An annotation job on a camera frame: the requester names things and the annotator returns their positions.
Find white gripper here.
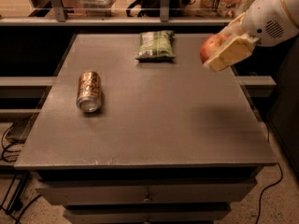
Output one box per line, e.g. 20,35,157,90
203,0,299,72

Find red apple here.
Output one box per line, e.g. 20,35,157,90
200,34,228,63

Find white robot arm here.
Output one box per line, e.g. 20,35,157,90
200,0,299,72

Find green jalapeno chip bag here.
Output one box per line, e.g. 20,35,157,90
135,30,176,62

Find black bag on shelf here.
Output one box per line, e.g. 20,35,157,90
126,0,194,17

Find grey drawer cabinet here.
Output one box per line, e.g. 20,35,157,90
16,34,277,210

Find upper grey drawer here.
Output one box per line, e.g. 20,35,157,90
36,178,257,205

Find grey drawer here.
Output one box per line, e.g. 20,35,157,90
36,178,257,205
64,205,230,224

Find orange soda can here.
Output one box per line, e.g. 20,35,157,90
77,70,102,113

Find lower grey drawer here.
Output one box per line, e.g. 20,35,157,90
64,205,230,224

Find black cable on right floor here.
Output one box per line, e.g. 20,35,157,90
254,121,284,224

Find grey metal shelf rail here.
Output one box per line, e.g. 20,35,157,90
0,0,231,27

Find black cables on left floor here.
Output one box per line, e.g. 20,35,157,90
0,115,42,224

